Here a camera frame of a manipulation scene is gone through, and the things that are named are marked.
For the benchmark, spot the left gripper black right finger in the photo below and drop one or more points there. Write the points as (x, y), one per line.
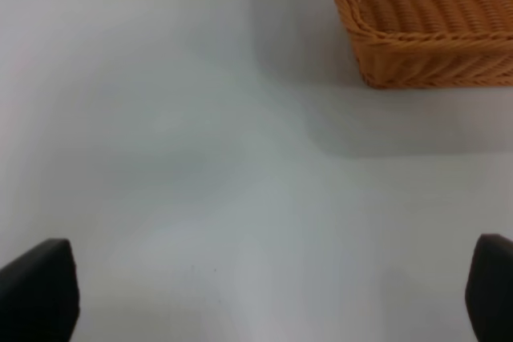
(488, 294)

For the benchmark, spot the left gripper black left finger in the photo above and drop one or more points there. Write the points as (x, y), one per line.
(40, 294)

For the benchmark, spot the orange wicker basket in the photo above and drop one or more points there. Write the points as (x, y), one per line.
(407, 44)

